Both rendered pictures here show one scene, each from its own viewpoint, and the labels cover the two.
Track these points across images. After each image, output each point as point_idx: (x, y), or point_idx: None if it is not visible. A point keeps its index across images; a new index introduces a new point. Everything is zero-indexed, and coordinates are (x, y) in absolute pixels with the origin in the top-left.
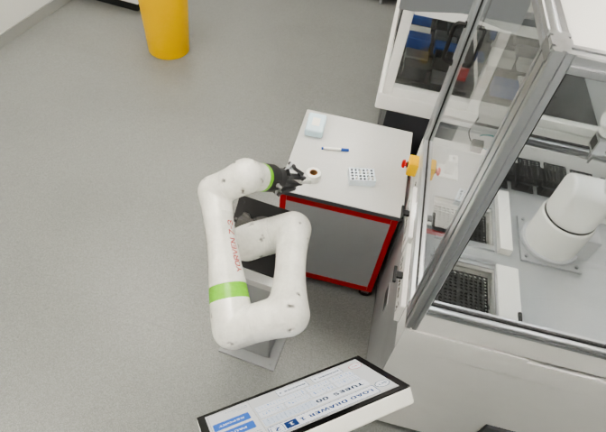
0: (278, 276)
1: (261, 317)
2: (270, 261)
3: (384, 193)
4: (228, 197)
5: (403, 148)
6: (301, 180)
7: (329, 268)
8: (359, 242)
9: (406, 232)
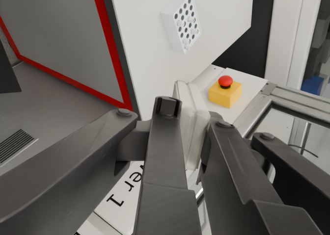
0: None
1: None
2: None
3: (168, 72)
4: None
5: (232, 35)
6: (193, 169)
7: None
8: (70, 52)
9: (130, 196)
